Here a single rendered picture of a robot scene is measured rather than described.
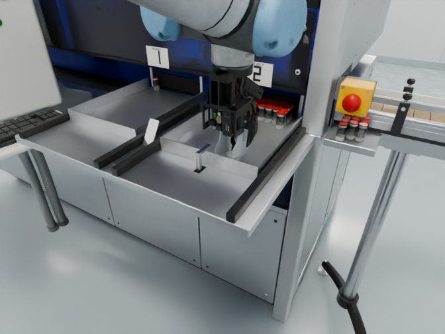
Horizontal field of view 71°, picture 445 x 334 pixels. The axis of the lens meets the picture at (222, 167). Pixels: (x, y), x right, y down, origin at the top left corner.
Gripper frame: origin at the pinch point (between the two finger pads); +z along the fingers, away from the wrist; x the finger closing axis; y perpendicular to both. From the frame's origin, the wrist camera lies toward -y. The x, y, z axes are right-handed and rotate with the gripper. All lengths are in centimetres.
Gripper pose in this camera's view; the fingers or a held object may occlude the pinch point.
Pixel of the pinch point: (236, 156)
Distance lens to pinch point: 67.5
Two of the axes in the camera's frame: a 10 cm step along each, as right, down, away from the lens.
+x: 8.6, 2.8, -4.2
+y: -5.0, 4.7, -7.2
